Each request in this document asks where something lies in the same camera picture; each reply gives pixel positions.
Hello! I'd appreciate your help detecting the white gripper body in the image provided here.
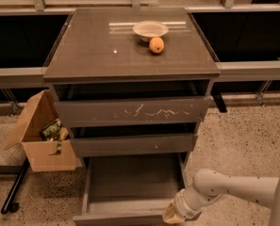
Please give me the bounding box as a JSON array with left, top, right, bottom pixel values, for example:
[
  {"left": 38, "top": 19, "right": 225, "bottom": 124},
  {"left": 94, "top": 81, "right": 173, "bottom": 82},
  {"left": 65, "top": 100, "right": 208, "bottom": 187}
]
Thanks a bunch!
[{"left": 173, "top": 186, "right": 222, "bottom": 221}]

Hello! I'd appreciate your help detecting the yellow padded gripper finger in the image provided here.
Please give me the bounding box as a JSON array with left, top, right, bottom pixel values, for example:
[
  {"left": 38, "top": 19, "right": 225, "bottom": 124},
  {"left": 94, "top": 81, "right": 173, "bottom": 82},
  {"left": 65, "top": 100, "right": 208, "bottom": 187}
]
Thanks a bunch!
[{"left": 162, "top": 202, "right": 184, "bottom": 224}]

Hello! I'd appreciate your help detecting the grey bottom drawer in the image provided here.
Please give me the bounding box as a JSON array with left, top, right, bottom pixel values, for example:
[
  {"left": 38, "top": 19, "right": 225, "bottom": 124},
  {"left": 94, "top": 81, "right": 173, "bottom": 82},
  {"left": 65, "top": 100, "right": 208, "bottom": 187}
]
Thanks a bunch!
[{"left": 74, "top": 153, "right": 188, "bottom": 226}]

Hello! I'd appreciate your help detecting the grey drawer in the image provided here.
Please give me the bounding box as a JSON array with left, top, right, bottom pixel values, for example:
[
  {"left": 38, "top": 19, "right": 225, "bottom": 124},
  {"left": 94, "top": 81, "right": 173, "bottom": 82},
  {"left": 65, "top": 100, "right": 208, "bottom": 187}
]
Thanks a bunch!
[
  {"left": 53, "top": 80, "right": 213, "bottom": 129},
  {"left": 74, "top": 153, "right": 188, "bottom": 226},
  {"left": 71, "top": 122, "right": 197, "bottom": 157}
]

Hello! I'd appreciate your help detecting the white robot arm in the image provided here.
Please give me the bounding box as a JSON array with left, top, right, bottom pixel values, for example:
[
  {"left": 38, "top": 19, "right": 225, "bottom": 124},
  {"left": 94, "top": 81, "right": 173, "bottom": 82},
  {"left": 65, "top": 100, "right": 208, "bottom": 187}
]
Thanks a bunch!
[{"left": 162, "top": 169, "right": 280, "bottom": 226}]

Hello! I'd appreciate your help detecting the grey middle drawer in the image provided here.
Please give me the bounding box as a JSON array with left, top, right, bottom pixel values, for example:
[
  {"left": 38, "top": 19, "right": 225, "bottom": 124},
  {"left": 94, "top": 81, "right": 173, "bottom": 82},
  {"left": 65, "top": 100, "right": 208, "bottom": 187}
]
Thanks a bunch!
[{"left": 71, "top": 122, "right": 197, "bottom": 157}]

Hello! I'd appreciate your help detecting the grey top drawer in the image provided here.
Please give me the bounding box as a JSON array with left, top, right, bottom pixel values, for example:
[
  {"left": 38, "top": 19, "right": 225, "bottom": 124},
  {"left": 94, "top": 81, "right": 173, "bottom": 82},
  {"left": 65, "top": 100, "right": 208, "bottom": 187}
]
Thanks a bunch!
[{"left": 53, "top": 80, "right": 213, "bottom": 129}]

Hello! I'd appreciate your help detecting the grey drawer cabinet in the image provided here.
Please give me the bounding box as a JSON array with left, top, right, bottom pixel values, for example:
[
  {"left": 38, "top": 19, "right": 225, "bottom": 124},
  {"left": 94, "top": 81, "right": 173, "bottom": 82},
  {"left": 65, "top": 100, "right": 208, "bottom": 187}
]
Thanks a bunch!
[{"left": 42, "top": 7, "right": 222, "bottom": 162}]

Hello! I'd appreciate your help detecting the green snack bag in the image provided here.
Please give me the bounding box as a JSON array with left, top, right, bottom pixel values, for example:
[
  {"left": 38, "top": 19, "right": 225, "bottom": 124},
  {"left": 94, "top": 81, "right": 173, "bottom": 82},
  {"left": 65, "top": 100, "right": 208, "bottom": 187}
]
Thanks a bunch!
[{"left": 40, "top": 119, "right": 62, "bottom": 141}]

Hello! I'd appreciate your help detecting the grey metal railing beam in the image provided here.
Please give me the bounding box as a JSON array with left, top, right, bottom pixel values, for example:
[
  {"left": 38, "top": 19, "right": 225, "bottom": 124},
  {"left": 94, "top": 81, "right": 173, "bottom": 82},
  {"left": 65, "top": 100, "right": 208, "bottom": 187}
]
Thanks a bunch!
[{"left": 0, "top": 60, "right": 280, "bottom": 89}]

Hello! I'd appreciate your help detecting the open cardboard box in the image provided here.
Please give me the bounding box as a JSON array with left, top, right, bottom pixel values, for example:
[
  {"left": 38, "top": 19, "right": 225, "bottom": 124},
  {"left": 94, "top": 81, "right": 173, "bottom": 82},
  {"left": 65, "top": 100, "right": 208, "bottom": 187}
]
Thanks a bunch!
[{"left": 5, "top": 90, "right": 79, "bottom": 172}]

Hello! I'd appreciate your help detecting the black metal stand leg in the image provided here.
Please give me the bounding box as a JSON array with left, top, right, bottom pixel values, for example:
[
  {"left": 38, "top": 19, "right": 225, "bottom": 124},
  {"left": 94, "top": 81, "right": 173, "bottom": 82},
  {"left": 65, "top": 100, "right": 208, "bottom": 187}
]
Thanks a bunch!
[{"left": 0, "top": 158, "right": 30, "bottom": 215}]

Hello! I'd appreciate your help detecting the orange fruit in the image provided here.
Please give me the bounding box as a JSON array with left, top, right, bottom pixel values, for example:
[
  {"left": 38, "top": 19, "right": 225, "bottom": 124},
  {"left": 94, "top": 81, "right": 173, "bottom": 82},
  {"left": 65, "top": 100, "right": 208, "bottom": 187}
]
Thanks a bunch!
[{"left": 149, "top": 38, "right": 164, "bottom": 54}]

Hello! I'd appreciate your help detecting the white bowl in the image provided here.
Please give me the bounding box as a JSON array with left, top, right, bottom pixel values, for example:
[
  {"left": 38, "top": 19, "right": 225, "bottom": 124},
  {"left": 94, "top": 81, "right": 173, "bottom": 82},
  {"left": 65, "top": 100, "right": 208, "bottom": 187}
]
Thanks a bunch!
[{"left": 133, "top": 21, "right": 169, "bottom": 42}]

